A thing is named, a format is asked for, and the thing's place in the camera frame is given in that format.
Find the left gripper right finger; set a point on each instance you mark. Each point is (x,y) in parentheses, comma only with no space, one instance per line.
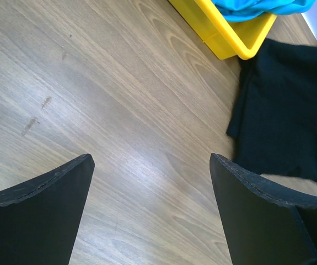
(263,222)

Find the yellow plastic bin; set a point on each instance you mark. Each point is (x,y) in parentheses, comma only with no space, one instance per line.
(225,39)

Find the teal t-shirt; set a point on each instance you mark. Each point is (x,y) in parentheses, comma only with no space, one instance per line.
(244,10)

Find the black t-shirt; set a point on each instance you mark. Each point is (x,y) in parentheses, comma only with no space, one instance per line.
(274,120)

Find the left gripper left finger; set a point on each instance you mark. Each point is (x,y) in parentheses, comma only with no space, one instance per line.
(39,218)

